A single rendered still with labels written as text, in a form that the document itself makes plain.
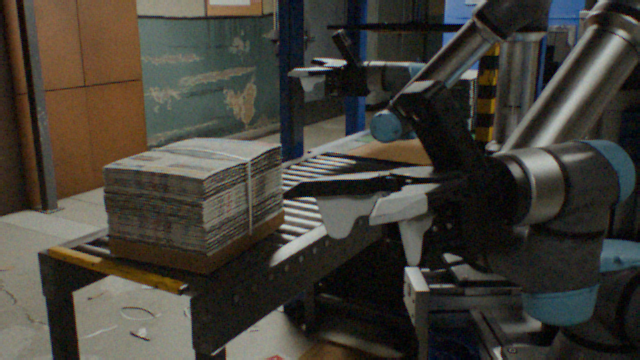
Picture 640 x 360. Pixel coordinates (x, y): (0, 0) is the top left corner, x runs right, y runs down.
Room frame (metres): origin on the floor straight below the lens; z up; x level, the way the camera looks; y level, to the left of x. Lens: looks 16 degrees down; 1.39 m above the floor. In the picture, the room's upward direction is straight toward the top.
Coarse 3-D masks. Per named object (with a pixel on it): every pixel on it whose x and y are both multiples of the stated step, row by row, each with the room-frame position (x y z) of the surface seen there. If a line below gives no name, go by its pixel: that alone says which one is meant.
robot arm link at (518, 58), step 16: (544, 16) 1.45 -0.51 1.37; (528, 32) 1.43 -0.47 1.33; (544, 32) 1.45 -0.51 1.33; (512, 48) 1.46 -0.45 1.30; (528, 48) 1.45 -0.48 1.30; (512, 64) 1.46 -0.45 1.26; (528, 64) 1.45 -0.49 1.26; (512, 80) 1.45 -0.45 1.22; (528, 80) 1.45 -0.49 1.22; (496, 96) 1.50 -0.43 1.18; (512, 96) 1.45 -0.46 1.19; (528, 96) 1.45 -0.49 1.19; (496, 112) 1.49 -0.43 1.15; (512, 112) 1.45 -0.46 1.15; (496, 128) 1.48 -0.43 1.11; (512, 128) 1.45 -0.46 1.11; (496, 144) 1.47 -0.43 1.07
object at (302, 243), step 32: (384, 192) 1.98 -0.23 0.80; (288, 256) 1.43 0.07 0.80; (320, 256) 1.56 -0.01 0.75; (352, 256) 1.72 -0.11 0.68; (224, 288) 1.25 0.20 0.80; (256, 288) 1.31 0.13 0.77; (288, 288) 1.43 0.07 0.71; (192, 320) 1.20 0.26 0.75; (224, 320) 1.22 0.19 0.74; (256, 320) 1.31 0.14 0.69
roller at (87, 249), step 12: (84, 252) 1.48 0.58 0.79; (96, 252) 1.46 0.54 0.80; (108, 252) 1.45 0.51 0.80; (132, 264) 1.39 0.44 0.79; (144, 264) 1.38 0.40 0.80; (156, 264) 1.38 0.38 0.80; (168, 276) 1.33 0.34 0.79; (180, 276) 1.32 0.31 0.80; (192, 276) 1.31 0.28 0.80; (192, 288) 1.28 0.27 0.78; (204, 288) 1.27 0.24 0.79
